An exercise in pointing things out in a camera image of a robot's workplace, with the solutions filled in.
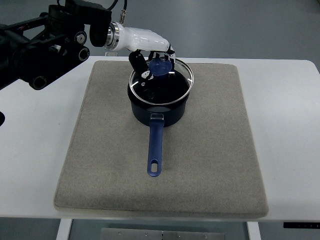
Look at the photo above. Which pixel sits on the white table leg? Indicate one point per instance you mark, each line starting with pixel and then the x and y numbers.
pixel 253 230
pixel 64 229

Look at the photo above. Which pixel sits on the metal base plate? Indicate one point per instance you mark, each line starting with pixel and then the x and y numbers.
pixel 148 234

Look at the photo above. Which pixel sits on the dark blue saucepan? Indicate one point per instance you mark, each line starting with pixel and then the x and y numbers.
pixel 157 117

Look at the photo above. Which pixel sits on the glass pot lid blue knob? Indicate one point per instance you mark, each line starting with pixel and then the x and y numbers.
pixel 166 87

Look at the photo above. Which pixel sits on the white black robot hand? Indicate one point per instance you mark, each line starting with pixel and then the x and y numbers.
pixel 137 40

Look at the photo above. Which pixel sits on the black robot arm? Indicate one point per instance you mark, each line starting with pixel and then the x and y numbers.
pixel 43 49

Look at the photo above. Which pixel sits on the white right table leg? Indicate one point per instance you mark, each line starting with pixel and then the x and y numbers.
pixel 253 230

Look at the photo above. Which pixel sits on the black table control panel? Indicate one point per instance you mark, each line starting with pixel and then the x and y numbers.
pixel 301 225

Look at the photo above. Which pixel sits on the white left table leg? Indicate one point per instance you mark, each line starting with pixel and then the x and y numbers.
pixel 64 229

